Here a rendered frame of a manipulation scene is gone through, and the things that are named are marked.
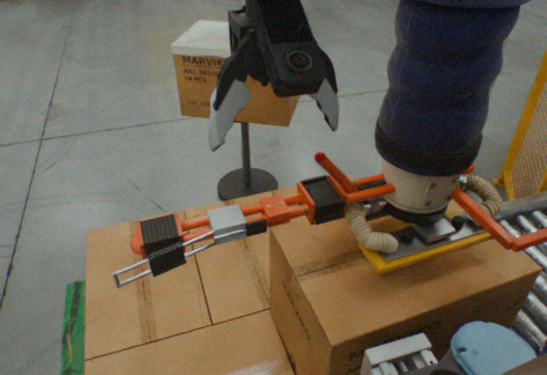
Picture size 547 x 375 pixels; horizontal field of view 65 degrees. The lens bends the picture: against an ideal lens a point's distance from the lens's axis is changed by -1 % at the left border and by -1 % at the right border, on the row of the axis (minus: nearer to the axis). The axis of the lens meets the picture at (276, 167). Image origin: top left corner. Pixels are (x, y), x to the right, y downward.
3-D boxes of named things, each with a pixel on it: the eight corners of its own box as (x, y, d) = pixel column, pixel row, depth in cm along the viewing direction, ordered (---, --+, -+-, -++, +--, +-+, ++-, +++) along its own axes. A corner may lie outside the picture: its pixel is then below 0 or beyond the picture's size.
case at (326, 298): (419, 263, 164) (444, 179, 140) (496, 355, 133) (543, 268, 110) (269, 311, 147) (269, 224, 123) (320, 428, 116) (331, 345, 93)
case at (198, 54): (301, 93, 261) (304, 27, 237) (288, 127, 229) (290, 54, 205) (205, 84, 271) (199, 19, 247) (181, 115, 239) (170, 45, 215)
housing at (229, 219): (238, 217, 96) (238, 202, 93) (248, 238, 91) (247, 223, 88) (207, 225, 94) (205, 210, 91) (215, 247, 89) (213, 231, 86)
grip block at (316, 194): (328, 192, 103) (330, 172, 100) (347, 218, 96) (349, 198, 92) (295, 199, 101) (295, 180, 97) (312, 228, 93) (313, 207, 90)
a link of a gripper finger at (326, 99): (337, 98, 56) (299, 46, 51) (357, 119, 52) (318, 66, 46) (318, 113, 57) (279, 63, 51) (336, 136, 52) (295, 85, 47)
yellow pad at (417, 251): (473, 211, 112) (478, 196, 109) (501, 237, 105) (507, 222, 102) (356, 245, 103) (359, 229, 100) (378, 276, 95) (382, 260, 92)
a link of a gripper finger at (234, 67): (236, 115, 49) (280, 50, 46) (240, 123, 47) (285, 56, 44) (199, 98, 46) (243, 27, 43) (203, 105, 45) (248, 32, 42)
